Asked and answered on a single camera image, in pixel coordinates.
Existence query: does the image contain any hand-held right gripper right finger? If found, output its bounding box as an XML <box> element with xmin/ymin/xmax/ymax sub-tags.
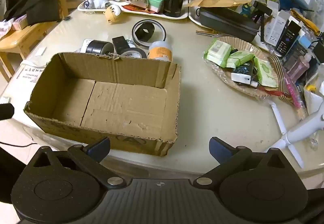
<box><xmin>194</xmin><ymin>137</ymin><xmax>300</xmax><ymax>188</ymax></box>

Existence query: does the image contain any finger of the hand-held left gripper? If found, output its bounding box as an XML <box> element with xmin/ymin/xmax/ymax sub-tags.
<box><xmin>0</xmin><ymin>103</ymin><xmax>15</xmax><ymax>121</ymax></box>

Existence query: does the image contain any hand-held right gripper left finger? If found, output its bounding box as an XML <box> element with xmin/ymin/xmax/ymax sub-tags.
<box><xmin>25</xmin><ymin>137</ymin><xmax>127</xmax><ymax>189</ymax></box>

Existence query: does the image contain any brown cardboard box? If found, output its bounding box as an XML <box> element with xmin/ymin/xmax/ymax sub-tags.
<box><xmin>23</xmin><ymin>52</ymin><xmax>181</xmax><ymax>157</ymax></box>

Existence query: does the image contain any dark grey tape roll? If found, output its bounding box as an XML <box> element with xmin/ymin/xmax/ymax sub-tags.
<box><xmin>121</xmin><ymin>48</ymin><xmax>148</xmax><ymax>60</ymax></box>

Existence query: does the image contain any black tape roll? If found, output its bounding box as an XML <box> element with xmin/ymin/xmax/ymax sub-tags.
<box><xmin>85</xmin><ymin>40</ymin><xmax>115</xmax><ymax>55</ymax></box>

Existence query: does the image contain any black rectangular box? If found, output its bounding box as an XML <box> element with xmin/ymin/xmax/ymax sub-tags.
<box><xmin>112</xmin><ymin>36</ymin><xmax>132</xmax><ymax>55</ymax></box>

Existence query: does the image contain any amber tape ring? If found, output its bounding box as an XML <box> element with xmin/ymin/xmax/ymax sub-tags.
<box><xmin>131</xmin><ymin>19</ymin><xmax>167</xmax><ymax>49</ymax></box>

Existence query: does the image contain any white bottle orange label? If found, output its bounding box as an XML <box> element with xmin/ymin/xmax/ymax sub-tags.
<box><xmin>147</xmin><ymin>41</ymin><xmax>173</xmax><ymax>62</ymax></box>

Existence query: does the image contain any black hexagonal adapter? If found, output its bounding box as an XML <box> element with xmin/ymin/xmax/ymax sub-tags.
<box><xmin>135</xmin><ymin>25</ymin><xmax>155</xmax><ymax>42</ymax></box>

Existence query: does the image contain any printed paper note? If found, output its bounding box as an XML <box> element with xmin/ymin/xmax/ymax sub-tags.
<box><xmin>18</xmin><ymin>65</ymin><xmax>45</xmax><ymax>83</ymax></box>

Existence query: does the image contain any wicker basket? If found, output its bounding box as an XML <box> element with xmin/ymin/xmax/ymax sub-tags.
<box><xmin>204</xmin><ymin>36</ymin><xmax>286</xmax><ymax>99</ymax></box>

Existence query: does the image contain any wooden chair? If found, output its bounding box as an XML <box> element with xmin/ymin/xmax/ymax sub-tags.
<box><xmin>0</xmin><ymin>0</ymin><xmax>76</xmax><ymax>83</ymax></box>

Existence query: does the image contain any small black and white box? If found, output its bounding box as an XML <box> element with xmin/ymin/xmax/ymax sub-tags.
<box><xmin>231</xmin><ymin>61</ymin><xmax>259</xmax><ymax>85</ymax></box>

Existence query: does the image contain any pink and white cloth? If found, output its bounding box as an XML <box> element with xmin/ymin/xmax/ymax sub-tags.
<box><xmin>0</xmin><ymin>15</ymin><xmax>27</xmax><ymax>37</ymax></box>

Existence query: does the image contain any pink pen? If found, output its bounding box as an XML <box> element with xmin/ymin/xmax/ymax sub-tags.
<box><xmin>285</xmin><ymin>76</ymin><xmax>304</xmax><ymax>113</ymax></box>

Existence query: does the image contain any green wet wipes barcode pack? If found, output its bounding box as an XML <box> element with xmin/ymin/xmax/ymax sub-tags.
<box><xmin>206</xmin><ymin>39</ymin><xmax>232</xmax><ymax>67</ymax></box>

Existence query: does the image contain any striped woven band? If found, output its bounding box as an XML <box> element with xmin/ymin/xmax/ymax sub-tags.
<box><xmin>268</xmin><ymin>54</ymin><xmax>296</xmax><ymax>103</ymax></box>

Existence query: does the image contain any black cloth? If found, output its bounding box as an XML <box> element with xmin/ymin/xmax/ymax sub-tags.
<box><xmin>4</xmin><ymin>0</ymin><xmax>62</xmax><ymax>26</ymax></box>

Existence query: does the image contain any pink soap bottle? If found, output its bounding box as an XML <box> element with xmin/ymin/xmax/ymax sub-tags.
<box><xmin>286</xmin><ymin>49</ymin><xmax>315</xmax><ymax>83</ymax></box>

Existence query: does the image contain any black zip case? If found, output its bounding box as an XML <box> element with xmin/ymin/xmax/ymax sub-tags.
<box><xmin>196</xmin><ymin>7</ymin><xmax>261</xmax><ymax>42</ymax></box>

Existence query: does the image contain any black carton box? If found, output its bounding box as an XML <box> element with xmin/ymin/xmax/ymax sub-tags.
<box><xmin>275</xmin><ymin>15</ymin><xmax>303</xmax><ymax>56</ymax></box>

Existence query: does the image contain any white plate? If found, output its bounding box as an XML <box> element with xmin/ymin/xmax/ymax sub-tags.
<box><xmin>189</xmin><ymin>6</ymin><xmax>218</xmax><ymax>31</ymax></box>

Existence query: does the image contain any bear shaped pouch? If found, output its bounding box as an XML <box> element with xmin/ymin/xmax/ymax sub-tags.
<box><xmin>102</xmin><ymin>4</ymin><xmax>122</xmax><ymax>23</ymax></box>

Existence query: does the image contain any white carton box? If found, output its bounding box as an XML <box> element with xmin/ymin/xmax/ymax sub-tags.
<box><xmin>267</xmin><ymin>9</ymin><xmax>289</xmax><ymax>46</ymax></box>

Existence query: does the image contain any blue carton box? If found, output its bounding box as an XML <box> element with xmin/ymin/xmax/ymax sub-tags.
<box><xmin>296</xmin><ymin>34</ymin><xmax>312</xmax><ymax>50</ymax></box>

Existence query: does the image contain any red packet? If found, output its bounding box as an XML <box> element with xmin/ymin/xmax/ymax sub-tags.
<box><xmin>124</xmin><ymin>4</ymin><xmax>155</xmax><ymax>13</ymax></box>

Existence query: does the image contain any white sock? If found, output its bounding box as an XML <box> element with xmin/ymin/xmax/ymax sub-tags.
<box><xmin>83</xmin><ymin>0</ymin><xmax>110</xmax><ymax>10</ymax></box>

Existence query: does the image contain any white tray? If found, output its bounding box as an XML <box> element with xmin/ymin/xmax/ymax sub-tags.
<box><xmin>77</xmin><ymin>0</ymin><xmax>189</xmax><ymax>20</ymax></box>

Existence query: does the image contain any brown paper envelope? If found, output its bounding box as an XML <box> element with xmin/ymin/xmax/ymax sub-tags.
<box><xmin>187</xmin><ymin>0</ymin><xmax>253</xmax><ymax>8</ymax></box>

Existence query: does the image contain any green and pink pack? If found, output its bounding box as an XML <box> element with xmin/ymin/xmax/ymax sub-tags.
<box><xmin>147</xmin><ymin>0</ymin><xmax>166</xmax><ymax>13</ymax></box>

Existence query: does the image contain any black cable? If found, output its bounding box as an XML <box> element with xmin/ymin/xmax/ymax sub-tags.
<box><xmin>0</xmin><ymin>141</ymin><xmax>34</xmax><ymax>148</ymax></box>

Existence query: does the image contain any black camera on stand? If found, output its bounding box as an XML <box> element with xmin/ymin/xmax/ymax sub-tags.
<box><xmin>253</xmin><ymin>0</ymin><xmax>273</xmax><ymax>43</ymax></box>

